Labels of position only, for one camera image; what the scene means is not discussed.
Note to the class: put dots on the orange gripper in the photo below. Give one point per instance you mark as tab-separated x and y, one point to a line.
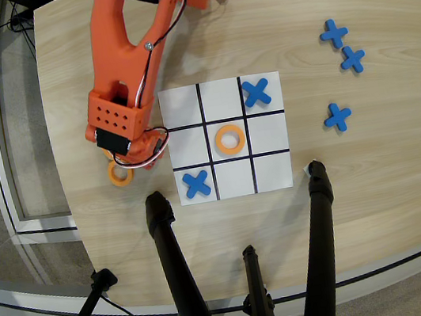
146	161

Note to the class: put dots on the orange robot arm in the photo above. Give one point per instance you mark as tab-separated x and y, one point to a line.
115	61

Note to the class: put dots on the blue foam cross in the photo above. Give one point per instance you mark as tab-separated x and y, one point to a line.
334	33
256	93
197	184
353	59
337	117

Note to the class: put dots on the white tic-tac-toe grid sheet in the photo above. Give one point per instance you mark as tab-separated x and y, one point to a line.
221	100

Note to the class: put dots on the small white tape piece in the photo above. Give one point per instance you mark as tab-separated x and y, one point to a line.
306	169

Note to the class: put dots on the short black tripod leg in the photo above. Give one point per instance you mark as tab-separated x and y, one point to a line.
258	299

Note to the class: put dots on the black camera tripod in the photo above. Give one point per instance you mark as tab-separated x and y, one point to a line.
58	306

